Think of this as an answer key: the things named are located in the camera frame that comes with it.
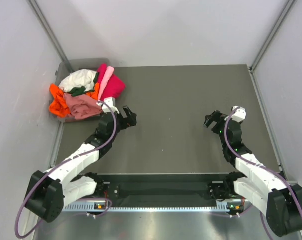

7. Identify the slotted grey cable duct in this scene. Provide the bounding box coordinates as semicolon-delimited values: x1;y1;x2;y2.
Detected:
62;200;245;213

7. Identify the orange t shirt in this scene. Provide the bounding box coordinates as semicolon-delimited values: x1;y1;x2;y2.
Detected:
49;84;98;118

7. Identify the left aluminium frame post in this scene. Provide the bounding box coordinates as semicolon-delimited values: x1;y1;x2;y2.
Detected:
26;0;74;73

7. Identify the dark green t shirt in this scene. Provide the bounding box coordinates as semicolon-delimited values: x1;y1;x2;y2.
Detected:
69;73;99;97

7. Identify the aluminium frame post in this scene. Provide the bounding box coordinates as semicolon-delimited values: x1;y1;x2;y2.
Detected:
26;0;74;73
248;0;297;74

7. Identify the salmon pink t shirt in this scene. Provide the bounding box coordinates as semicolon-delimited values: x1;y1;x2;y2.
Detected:
63;93;103;120

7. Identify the light pink t shirt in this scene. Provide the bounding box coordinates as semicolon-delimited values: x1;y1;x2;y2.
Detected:
98;66;115;101

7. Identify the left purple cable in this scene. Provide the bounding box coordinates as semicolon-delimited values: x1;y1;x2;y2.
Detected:
14;101;118;239

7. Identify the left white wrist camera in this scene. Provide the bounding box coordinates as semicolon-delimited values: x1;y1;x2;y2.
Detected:
97;97;120;114

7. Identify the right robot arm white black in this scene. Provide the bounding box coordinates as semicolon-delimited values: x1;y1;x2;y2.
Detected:
203;106;302;237

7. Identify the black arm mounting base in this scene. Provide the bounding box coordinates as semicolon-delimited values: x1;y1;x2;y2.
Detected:
84;172;240;207

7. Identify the right aluminium frame post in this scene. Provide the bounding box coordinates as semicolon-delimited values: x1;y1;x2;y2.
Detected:
248;0;297;74

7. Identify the white t shirt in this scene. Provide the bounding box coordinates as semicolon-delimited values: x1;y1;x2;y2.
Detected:
58;69;98;93

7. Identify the grey plastic bin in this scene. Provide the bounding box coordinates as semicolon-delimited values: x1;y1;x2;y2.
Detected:
50;57;111;123

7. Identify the magenta t shirt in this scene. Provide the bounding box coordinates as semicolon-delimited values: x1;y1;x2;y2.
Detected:
97;63;126;101

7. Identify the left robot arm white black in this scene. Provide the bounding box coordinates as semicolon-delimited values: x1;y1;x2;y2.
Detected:
24;106;137;223

